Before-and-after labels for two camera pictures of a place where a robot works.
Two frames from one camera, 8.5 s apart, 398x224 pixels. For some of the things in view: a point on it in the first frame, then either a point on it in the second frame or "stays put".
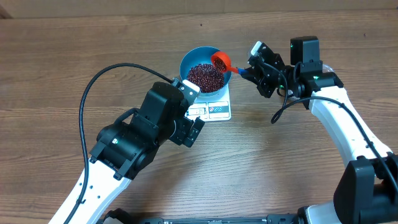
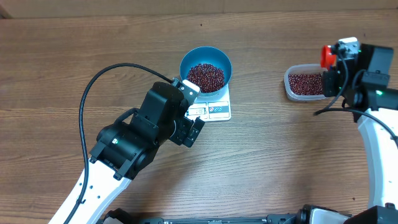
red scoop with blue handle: [228, 63] -> [328, 60]
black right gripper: [259, 73] -> [330, 83]
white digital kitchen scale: [213, 108] stays put
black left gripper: [188, 131] stays put
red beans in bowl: [209, 78] stays put
